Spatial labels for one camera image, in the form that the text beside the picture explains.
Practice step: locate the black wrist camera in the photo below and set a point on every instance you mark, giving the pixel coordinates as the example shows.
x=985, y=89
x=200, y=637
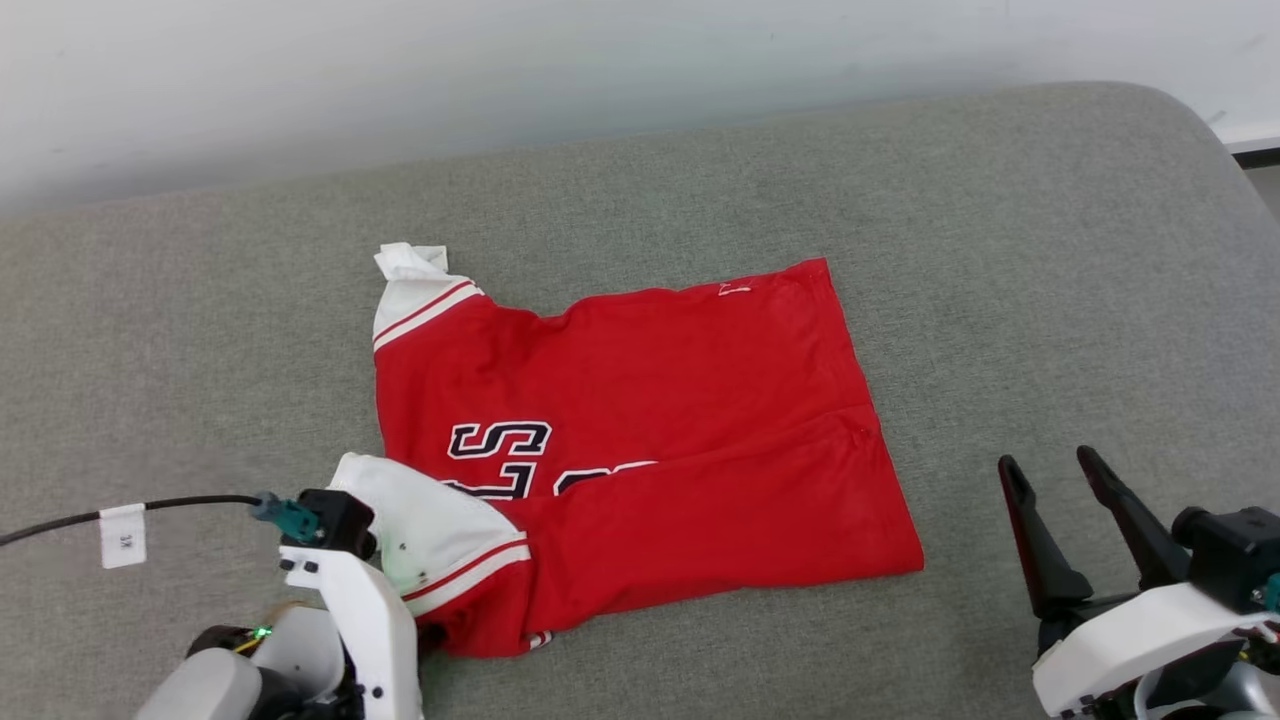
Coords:
x=1235, y=555
x=340, y=520

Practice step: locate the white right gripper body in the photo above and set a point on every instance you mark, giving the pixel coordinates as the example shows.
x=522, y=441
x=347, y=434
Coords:
x=1130, y=640

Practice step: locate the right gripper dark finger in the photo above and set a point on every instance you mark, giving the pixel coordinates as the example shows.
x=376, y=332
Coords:
x=1140, y=535
x=1045, y=560

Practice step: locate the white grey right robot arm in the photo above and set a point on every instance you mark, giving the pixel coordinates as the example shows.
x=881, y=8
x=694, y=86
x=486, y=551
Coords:
x=1230, y=690

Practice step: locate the red and white jersey shirt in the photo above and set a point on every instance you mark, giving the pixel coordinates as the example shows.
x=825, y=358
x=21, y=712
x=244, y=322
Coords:
x=700, y=420

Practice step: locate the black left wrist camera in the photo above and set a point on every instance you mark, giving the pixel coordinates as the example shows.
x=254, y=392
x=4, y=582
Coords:
x=340, y=520

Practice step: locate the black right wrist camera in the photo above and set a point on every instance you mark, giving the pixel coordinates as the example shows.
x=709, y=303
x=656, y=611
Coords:
x=1235, y=555

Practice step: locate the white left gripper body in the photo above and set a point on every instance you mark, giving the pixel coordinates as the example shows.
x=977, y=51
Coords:
x=375, y=640

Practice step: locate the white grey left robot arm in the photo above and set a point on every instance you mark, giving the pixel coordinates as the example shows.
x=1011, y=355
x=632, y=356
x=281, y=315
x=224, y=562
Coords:
x=220, y=680

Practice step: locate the dark baseboard strip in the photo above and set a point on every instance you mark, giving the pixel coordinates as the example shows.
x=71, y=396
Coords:
x=1260, y=155

